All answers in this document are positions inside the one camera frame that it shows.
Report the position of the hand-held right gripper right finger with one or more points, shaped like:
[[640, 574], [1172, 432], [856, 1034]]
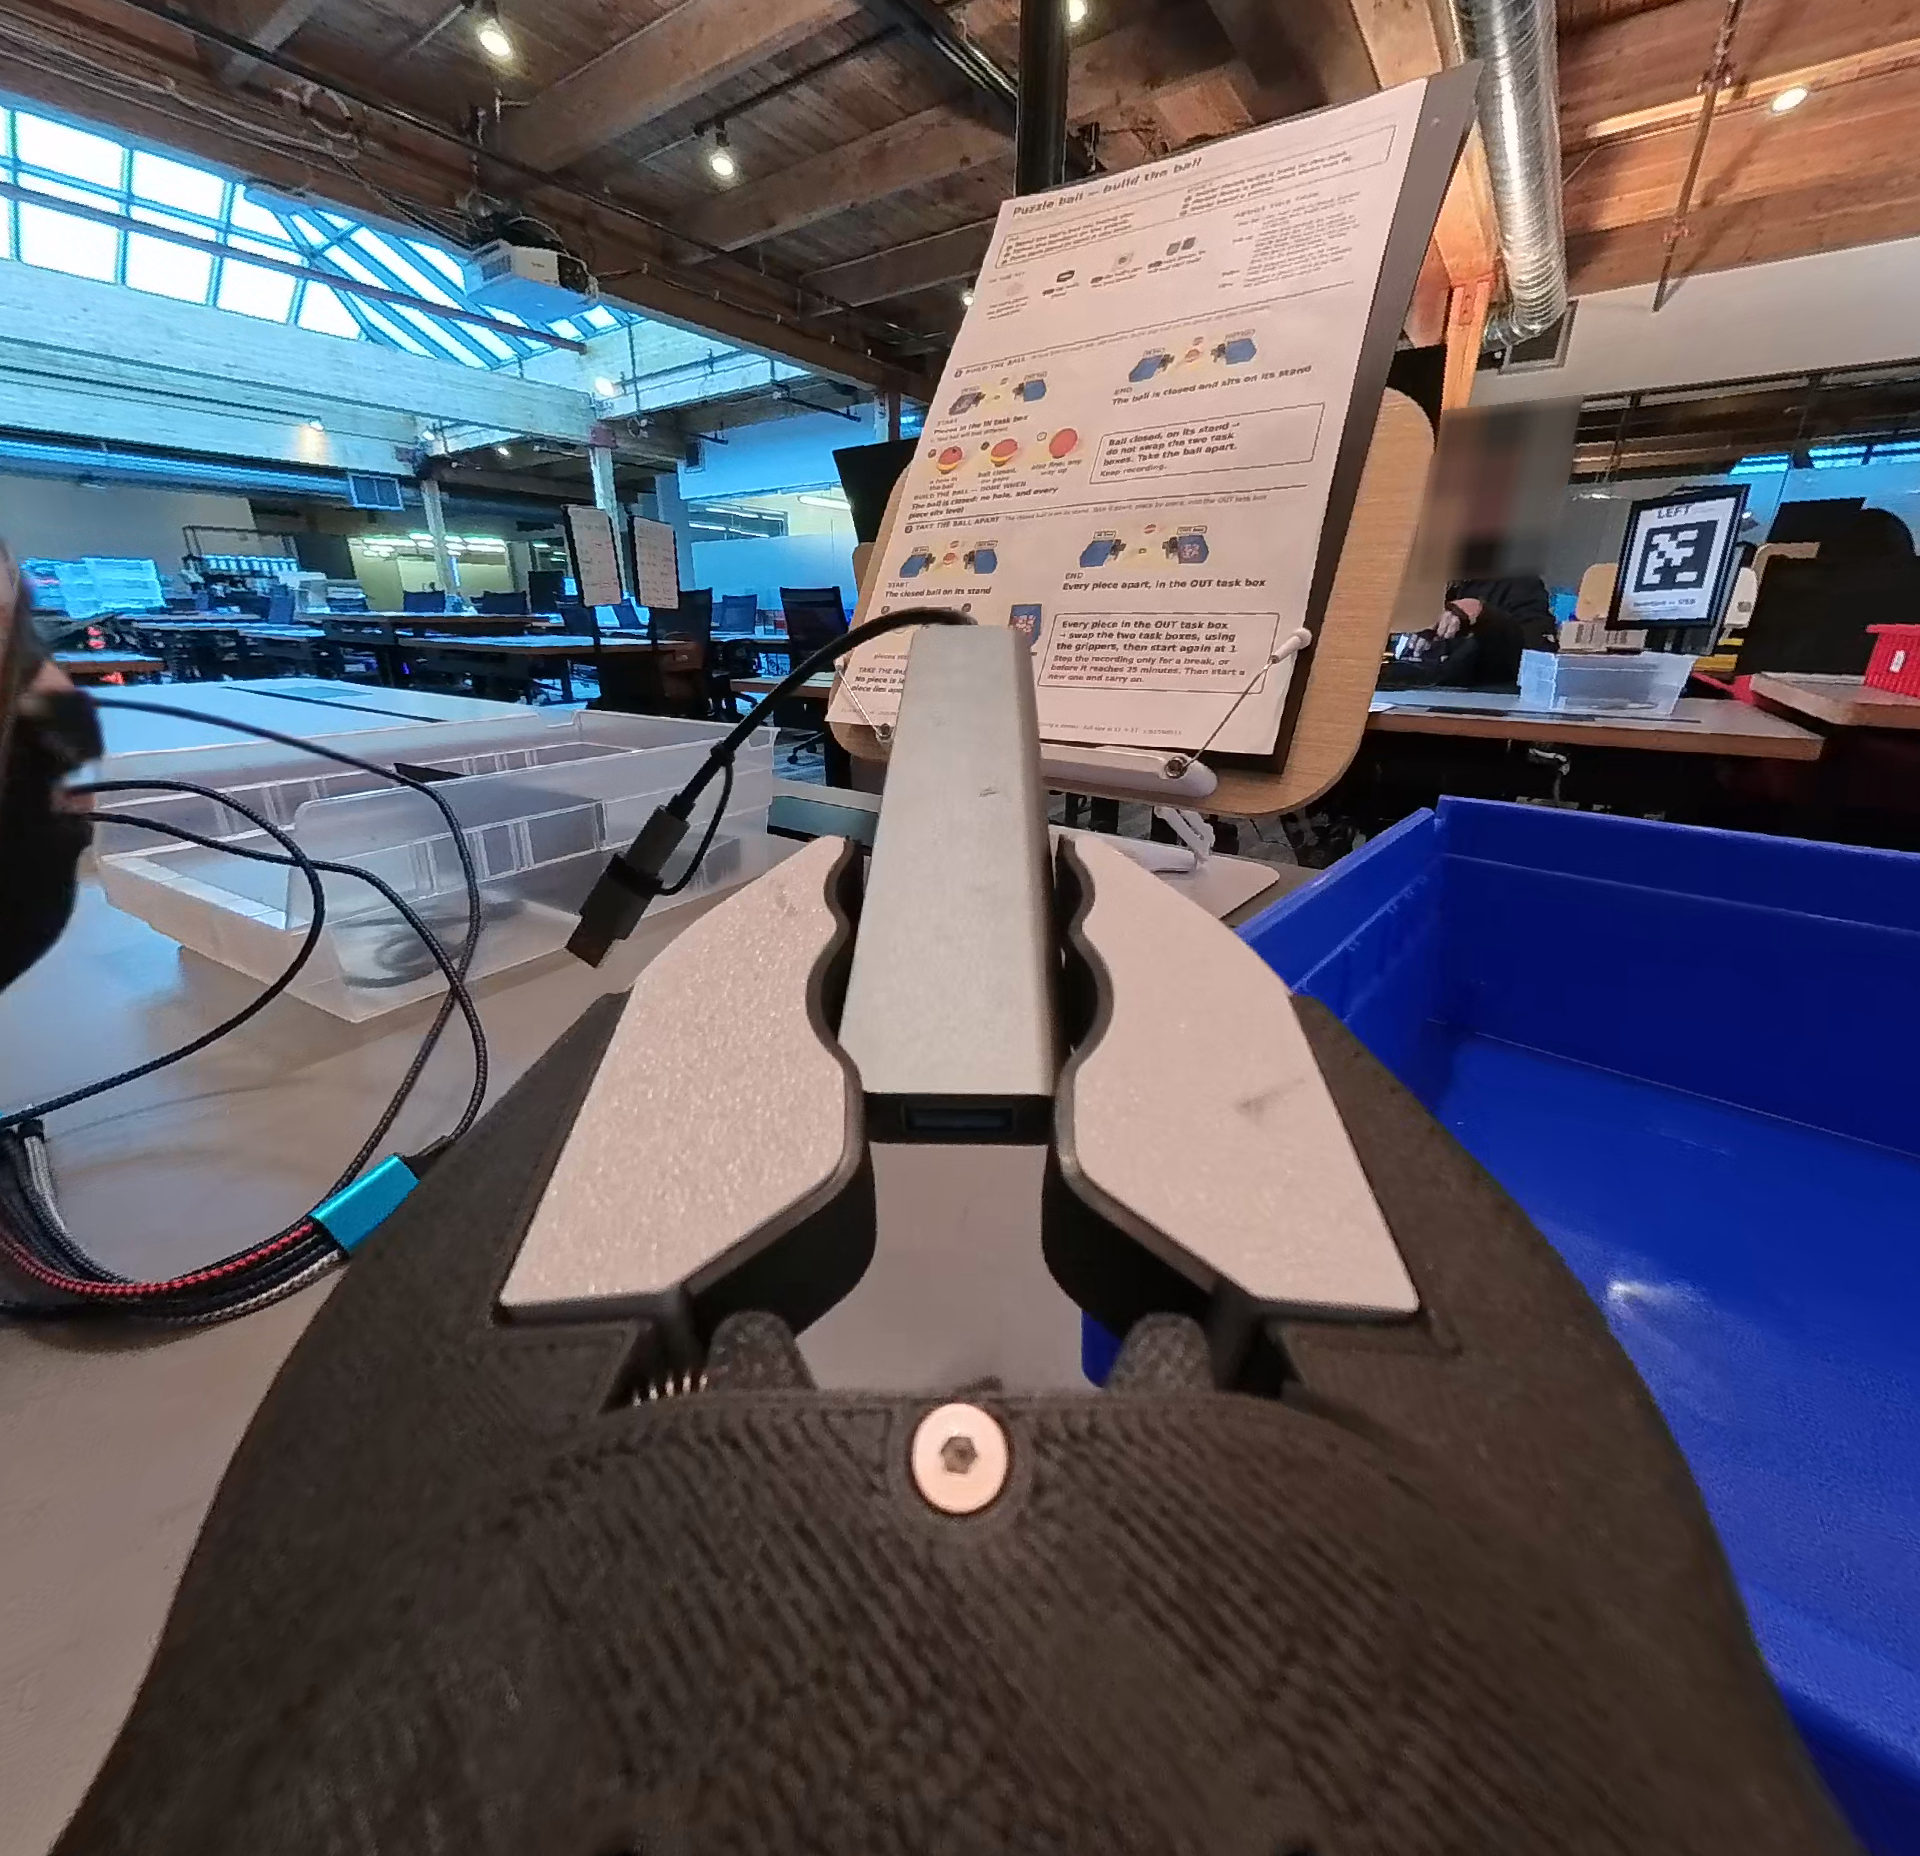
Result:
[[1230, 1134]]

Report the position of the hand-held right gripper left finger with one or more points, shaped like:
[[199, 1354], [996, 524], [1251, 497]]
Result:
[[690, 1134]]

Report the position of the grey metal USB hub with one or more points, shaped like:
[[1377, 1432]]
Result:
[[946, 913]]

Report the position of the blue plastic bin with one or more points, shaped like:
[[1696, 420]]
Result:
[[1648, 1134]]

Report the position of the grey desk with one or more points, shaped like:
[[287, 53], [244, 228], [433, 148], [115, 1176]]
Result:
[[224, 1046]]

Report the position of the clear plastic bin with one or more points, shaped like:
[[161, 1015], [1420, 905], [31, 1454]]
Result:
[[451, 837]]

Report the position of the instruction sheet on wooden stand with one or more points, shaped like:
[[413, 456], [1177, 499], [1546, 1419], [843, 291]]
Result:
[[1348, 656]]

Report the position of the black office chair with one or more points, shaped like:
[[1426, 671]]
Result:
[[815, 640]]

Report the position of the wooden background table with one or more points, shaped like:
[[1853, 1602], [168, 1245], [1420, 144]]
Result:
[[1576, 730]]

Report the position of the background document stand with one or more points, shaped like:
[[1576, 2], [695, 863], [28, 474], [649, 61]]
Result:
[[598, 553], [655, 564]]

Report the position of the small clear plastic container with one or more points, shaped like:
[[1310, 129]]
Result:
[[1605, 682]]

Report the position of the printed instruction sheet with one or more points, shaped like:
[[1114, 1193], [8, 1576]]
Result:
[[1141, 461]]

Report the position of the black and white marker sign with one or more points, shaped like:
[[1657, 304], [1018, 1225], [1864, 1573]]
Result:
[[1676, 559]]

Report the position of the white ceiling projector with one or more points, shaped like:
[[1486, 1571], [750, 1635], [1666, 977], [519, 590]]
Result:
[[522, 269]]

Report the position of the red plastic bin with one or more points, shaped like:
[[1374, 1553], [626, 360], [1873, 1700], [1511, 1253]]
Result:
[[1895, 660]]

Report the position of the black ceiling pole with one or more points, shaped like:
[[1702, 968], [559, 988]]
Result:
[[1043, 70]]

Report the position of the silver ventilation duct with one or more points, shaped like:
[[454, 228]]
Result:
[[1509, 116]]

